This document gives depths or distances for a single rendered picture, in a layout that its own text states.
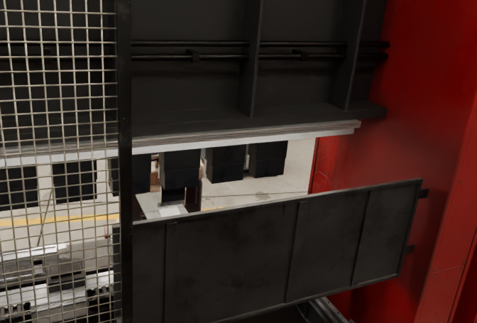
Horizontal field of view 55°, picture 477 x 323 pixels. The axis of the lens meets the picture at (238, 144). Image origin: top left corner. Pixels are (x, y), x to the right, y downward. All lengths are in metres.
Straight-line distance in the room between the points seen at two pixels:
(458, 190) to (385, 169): 0.33
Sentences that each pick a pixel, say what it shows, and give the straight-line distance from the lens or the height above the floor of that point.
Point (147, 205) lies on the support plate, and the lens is 2.09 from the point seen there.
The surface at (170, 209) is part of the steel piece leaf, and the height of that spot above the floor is 1.00.
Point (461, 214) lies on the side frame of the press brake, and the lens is 1.96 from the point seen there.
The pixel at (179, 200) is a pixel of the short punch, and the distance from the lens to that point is 1.92.
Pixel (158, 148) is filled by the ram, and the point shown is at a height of 1.35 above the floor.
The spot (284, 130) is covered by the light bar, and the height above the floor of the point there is 1.47.
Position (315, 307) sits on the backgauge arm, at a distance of 1.87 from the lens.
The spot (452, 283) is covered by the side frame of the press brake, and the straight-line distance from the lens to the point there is 2.17.
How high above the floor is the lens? 2.02
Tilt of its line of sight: 21 degrees down
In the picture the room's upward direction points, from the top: 5 degrees clockwise
